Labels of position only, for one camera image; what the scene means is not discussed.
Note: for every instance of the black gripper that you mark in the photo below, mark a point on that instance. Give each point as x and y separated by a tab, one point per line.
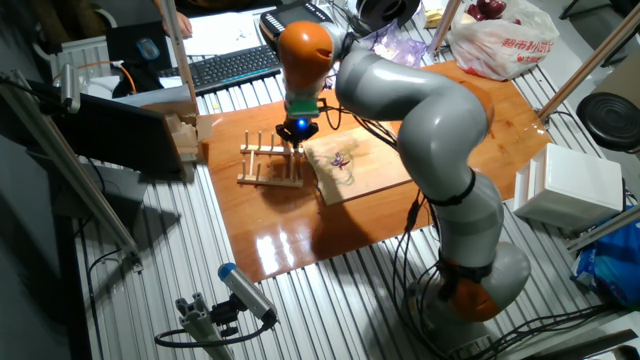
299	122

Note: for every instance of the light wooden cutting board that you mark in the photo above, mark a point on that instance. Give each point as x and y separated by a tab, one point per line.
370	170

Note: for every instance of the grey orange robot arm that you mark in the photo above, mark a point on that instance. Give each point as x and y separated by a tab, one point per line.
440	125

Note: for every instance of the person's right hand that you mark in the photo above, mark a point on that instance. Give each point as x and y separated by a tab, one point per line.
184	25

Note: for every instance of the wooden peg dish rack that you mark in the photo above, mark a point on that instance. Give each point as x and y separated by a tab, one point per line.
265	149

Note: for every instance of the red onion piece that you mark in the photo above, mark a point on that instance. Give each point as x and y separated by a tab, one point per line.
340	161

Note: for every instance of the large reddish wooden panel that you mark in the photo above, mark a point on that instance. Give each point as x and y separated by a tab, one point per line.
300	225

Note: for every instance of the black keyboard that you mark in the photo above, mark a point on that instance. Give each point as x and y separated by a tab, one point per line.
230	67

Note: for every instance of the orange black teach pendant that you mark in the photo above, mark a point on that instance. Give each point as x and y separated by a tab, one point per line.
280	15

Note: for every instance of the white paper sheet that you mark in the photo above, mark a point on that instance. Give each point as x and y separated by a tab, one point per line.
220	32

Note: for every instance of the black round reel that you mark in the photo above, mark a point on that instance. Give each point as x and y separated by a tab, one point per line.
390	10

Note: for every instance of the computer mouse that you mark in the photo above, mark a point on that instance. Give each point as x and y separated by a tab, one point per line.
148	49

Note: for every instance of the black monitor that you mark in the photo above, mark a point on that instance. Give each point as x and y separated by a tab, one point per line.
120	132

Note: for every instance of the yellow packet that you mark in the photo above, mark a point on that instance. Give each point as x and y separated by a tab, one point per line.
434	17

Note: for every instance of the black mouse pad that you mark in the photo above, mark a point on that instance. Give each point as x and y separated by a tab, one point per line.
120	45

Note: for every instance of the whole red onion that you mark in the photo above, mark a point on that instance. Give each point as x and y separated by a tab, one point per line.
472	12
492	7

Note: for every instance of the white shopping bag red print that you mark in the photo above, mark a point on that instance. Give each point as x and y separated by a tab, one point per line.
505	45

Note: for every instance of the white drawer box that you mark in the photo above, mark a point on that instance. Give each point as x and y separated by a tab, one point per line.
575	185

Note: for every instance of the black round stool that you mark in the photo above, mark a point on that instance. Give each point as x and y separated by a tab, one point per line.
610	120

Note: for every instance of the blue plastic bag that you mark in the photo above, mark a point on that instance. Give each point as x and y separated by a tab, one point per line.
615	265

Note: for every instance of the silver camera blue end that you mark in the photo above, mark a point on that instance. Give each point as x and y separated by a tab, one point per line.
247	292

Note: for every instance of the short aluminium profile bracket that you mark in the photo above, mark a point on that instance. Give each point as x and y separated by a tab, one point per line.
200	325

